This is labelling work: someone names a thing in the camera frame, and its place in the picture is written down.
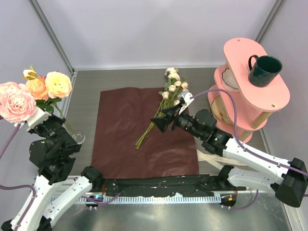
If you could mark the dark green mug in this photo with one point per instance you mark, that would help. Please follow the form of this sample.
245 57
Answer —
263 69

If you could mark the cream printed ribbon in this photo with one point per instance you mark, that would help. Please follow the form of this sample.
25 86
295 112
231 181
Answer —
215 160

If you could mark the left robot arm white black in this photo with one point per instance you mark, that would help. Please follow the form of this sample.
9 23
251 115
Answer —
52 156

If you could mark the pink rose flower bunch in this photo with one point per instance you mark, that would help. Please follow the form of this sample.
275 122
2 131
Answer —
173 87

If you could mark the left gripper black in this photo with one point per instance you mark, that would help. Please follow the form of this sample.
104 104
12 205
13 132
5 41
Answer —
48 123

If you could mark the white slotted cable duct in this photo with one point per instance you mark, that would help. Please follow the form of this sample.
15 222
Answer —
177 199

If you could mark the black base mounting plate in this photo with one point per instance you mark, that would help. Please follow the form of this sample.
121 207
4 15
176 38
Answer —
187 186

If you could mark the peach rose stem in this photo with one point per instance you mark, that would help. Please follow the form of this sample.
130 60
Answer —
48 90

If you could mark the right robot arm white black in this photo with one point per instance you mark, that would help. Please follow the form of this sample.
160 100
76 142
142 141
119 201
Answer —
287 180

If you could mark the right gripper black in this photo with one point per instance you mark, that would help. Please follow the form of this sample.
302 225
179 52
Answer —
171 119

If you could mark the clear glass vase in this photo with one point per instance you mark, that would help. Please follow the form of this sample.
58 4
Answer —
78 136

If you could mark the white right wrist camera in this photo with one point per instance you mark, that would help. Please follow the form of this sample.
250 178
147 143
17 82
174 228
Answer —
185 98

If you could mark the pink rose stem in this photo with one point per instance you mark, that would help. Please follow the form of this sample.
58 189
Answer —
16 103

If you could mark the pink three-tier wooden shelf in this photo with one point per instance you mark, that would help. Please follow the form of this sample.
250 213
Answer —
247 111

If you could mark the white bowl on shelf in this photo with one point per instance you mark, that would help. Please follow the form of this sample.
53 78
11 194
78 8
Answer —
228 81

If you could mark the red wrapping paper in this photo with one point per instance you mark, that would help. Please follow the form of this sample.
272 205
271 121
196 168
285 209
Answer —
126 147

